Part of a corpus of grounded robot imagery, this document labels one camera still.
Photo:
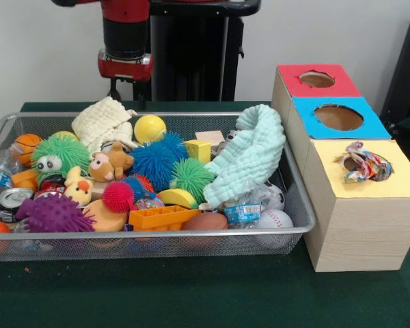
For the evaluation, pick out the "shallow silver mesh bin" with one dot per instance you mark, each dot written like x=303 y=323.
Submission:
x=157 y=246

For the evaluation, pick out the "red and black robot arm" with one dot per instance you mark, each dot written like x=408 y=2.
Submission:
x=124 y=30

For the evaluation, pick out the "mint green waffle cloth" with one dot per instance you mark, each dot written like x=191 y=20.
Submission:
x=253 y=157

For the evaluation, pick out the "white baseball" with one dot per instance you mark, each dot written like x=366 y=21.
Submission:
x=275 y=218

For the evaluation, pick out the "wooden box with three holes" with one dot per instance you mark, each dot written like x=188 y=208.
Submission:
x=362 y=232

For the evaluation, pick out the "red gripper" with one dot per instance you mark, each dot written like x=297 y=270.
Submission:
x=126 y=70

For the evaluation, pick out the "orange plastic toy brick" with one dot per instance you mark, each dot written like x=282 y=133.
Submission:
x=157 y=217

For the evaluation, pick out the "colourful patterned cloth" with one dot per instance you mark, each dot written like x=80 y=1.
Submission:
x=365 y=167

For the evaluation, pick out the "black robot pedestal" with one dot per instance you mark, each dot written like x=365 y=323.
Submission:
x=191 y=51

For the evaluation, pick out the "cream waffle cloth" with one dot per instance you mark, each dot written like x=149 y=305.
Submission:
x=102 y=123

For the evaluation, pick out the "plain yellow foam ball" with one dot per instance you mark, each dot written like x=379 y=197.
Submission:
x=149 y=129

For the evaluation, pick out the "blue spiky rubber ball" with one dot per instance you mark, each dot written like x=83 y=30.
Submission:
x=153 y=159

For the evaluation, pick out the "small green spiky rubber ball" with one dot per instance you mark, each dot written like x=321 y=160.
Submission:
x=191 y=176

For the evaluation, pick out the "black equipment stand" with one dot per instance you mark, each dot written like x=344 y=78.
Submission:
x=406 y=68

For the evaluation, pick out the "purple spiky rubber ball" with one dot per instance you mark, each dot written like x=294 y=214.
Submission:
x=53 y=213

